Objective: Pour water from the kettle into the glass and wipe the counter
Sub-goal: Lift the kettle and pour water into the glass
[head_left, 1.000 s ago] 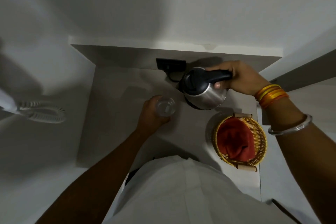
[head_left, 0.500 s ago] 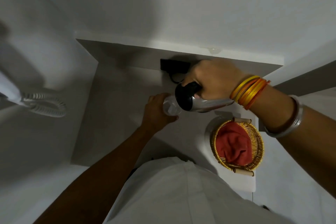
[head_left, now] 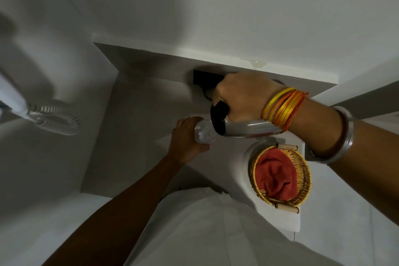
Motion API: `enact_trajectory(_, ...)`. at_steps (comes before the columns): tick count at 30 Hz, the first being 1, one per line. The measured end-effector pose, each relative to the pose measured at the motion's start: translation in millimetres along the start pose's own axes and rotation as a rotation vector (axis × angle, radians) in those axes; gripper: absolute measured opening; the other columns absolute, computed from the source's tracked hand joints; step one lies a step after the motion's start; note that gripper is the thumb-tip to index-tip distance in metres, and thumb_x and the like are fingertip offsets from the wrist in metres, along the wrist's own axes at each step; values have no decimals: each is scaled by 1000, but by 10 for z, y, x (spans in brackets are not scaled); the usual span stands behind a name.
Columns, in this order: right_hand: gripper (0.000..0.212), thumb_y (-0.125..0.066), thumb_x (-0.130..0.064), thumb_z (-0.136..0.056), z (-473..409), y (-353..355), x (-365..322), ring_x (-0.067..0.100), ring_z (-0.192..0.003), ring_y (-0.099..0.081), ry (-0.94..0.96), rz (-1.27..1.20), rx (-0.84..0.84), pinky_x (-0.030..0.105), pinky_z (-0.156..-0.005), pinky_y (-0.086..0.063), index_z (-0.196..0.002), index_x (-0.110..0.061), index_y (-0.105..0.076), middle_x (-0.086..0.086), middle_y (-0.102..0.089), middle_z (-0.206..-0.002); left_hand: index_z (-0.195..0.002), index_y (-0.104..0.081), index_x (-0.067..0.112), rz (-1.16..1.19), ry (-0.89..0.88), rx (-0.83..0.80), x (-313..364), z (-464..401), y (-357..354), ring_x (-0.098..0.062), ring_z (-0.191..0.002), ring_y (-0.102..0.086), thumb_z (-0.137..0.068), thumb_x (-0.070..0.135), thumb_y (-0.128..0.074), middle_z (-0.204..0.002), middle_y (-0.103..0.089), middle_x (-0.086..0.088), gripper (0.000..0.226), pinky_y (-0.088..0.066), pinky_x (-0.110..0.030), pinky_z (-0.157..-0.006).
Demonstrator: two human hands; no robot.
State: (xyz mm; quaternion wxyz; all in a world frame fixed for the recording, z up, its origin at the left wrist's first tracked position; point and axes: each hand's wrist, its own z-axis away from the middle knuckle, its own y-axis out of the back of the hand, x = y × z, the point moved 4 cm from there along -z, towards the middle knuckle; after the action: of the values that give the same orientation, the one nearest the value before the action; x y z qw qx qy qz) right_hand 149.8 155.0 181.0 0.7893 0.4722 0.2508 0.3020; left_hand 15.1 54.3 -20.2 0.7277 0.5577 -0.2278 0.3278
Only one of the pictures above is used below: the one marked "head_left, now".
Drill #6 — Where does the silver metal bangle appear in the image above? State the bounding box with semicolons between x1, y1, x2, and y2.
307;106;356;165

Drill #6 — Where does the white wall shelf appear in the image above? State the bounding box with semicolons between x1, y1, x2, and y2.
92;33;339;99

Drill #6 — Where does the white coiled cord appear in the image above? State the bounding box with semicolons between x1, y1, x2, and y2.
27;104;80;136

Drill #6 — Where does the stack of orange yellow bangles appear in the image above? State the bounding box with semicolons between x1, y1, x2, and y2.
260;87;310;132

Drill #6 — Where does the person's right forearm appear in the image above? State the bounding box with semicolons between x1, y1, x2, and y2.
288;97;399;226

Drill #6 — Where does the white tray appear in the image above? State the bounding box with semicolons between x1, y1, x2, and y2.
228;132;308;233

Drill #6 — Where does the person's left hand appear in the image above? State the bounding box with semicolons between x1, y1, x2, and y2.
168;116;211;165

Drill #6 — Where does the red cloth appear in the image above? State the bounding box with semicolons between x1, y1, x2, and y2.
255;148;298;202

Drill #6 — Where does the person's right hand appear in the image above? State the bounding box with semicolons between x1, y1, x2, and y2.
212;71;289;123

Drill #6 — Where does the person's left forearm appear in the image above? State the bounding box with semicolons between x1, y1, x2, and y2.
42;154;185;266

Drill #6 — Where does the clear plastic water bottle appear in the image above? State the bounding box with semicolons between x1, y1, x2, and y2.
194;119;217;145

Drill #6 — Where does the person's white shirt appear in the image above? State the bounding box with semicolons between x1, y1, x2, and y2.
122;188;345;266

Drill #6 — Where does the silver kettle with black handle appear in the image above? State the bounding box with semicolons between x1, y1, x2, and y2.
210;100;284;139

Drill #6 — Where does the golden wicker basket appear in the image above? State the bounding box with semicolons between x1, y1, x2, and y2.
248;143;312;214

